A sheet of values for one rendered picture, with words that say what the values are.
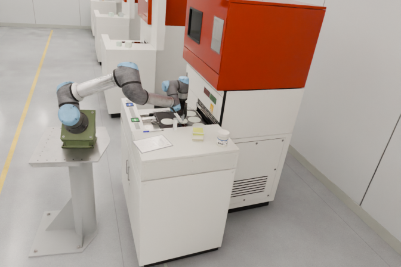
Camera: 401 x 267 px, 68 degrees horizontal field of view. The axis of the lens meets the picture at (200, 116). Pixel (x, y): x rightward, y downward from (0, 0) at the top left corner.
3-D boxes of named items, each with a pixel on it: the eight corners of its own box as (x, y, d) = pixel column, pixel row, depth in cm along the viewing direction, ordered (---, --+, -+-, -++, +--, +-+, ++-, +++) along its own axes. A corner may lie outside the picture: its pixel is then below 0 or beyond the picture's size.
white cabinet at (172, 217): (182, 177, 309) (190, 106, 273) (219, 254, 229) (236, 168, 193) (120, 186, 286) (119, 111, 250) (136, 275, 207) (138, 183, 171)
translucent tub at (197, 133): (201, 136, 197) (203, 127, 194) (203, 142, 190) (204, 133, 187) (191, 135, 196) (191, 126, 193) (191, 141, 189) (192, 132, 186)
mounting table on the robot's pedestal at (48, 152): (31, 180, 181) (27, 163, 176) (49, 142, 220) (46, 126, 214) (107, 177, 192) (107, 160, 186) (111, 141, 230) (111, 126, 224)
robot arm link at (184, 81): (176, 75, 209) (187, 75, 213) (175, 90, 214) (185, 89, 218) (180, 79, 203) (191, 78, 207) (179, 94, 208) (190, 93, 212)
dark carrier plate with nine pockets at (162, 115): (194, 110, 249) (194, 109, 248) (209, 130, 220) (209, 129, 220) (154, 112, 237) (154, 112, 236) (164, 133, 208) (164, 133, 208)
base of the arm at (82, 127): (66, 136, 191) (62, 133, 181) (62, 114, 194) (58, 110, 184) (90, 131, 194) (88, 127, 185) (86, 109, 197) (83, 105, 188)
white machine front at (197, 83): (186, 98, 290) (190, 58, 272) (219, 140, 223) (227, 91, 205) (182, 98, 289) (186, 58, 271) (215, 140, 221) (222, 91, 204)
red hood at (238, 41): (253, 58, 295) (265, -6, 269) (304, 87, 229) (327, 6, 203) (181, 57, 269) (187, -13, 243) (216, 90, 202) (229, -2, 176)
